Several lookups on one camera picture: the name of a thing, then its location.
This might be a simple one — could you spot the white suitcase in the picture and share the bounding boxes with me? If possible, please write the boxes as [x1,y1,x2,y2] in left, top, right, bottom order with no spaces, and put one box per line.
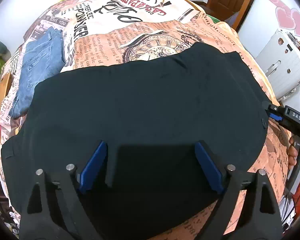
[256,29,300,101]

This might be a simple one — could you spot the folded blue jeans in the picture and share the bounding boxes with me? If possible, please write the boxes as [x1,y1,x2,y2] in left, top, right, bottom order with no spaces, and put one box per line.
[9,27,65,119]

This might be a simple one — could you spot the black pants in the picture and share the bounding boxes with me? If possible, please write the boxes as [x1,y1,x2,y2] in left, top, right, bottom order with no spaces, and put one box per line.
[1,42,269,239]

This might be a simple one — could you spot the right hand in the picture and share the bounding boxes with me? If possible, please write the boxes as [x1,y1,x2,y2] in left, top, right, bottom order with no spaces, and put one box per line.
[288,136,298,170]

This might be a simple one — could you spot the printed newspaper-pattern blanket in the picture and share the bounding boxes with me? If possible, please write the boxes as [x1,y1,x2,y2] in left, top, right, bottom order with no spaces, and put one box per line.
[0,0,288,239]

